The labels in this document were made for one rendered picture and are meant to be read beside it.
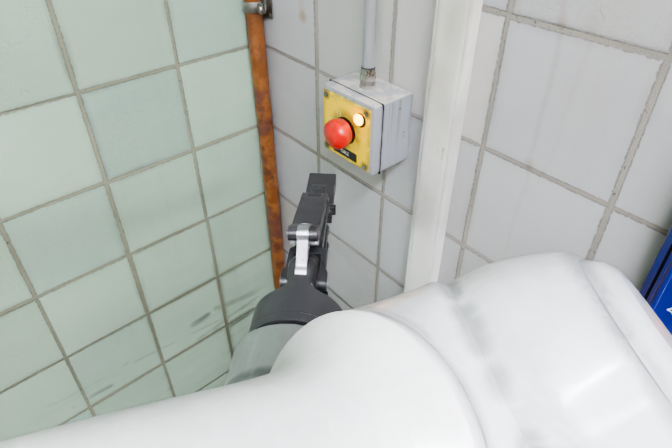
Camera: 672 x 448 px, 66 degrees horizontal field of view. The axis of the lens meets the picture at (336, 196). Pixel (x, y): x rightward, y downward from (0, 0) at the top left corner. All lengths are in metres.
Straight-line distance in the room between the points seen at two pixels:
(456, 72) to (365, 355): 0.46
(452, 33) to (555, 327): 0.45
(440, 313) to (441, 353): 0.02
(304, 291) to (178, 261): 0.65
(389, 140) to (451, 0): 0.19
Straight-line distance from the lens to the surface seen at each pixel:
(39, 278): 0.94
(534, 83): 0.57
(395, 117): 0.66
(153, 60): 0.84
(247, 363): 0.36
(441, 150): 0.65
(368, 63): 0.66
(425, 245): 0.74
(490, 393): 0.17
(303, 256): 0.42
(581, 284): 0.19
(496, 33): 0.58
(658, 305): 0.57
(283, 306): 0.39
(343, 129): 0.65
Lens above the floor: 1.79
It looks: 36 degrees down
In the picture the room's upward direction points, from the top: straight up
